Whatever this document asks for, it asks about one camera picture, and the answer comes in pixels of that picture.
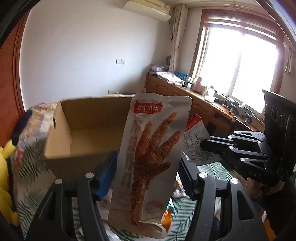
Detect leaf-print bed sheet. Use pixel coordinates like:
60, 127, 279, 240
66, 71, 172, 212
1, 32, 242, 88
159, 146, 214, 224
11, 137, 232, 240

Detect white air conditioner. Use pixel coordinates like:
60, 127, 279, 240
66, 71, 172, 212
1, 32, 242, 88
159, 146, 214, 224
123, 0, 171, 22

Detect wooden-framed window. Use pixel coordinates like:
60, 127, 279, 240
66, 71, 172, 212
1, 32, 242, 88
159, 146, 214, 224
190, 9, 283, 118

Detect beige curtain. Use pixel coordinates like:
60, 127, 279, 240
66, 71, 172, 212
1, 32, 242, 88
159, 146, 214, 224
169, 4, 188, 73

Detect brown cardboard box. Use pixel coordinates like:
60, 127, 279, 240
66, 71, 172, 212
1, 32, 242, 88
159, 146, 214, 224
44, 95, 133, 180

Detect floral quilt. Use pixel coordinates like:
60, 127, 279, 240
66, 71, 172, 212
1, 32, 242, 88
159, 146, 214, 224
11, 102, 59, 162

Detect wooden cabinet counter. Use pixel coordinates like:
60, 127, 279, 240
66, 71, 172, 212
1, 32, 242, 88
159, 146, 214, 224
144, 73, 265, 137

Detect white snack packet with label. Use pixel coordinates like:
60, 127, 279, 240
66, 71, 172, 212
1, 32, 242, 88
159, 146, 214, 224
183, 114, 220, 166

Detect white wall switch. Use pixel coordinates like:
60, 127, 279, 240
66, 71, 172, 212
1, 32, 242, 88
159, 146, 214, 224
116, 59, 125, 65

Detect yellow plush toy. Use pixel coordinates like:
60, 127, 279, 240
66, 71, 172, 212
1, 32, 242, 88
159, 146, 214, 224
0, 140, 19, 226

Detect chicken foot snack packet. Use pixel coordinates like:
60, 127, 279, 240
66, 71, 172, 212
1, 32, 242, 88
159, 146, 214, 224
108, 93, 192, 239

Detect wooden wardrobe door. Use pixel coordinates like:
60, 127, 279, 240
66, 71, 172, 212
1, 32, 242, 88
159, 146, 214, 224
0, 13, 29, 146

